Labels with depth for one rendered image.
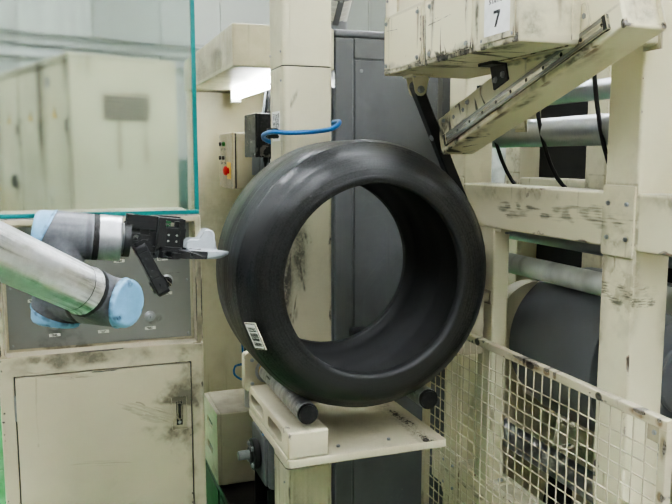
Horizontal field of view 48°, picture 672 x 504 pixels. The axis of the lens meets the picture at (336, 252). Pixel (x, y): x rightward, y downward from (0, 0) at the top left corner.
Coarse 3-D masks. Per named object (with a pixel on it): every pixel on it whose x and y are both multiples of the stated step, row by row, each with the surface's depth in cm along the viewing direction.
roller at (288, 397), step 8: (264, 376) 181; (272, 384) 174; (280, 384) 170; (280, 392) 168; (288, 392) 164; (288, 400) 162; (296, 400) 159; (304, 400) 157; (296, 408) 156; (304, 408) 155; (312, 408) 156; (296, 416) 156; (304, 416) 155; (312, 416) 156
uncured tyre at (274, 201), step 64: (256, 192) 154; (320, 192) 147; (384, 192) 182; (448, 192) 157; (256, 256) 146; (448, 256) 181; (256, 320) 148; (384, 320) 186; (448, 320) 162; (320, 384) 153; (384, 384) 157
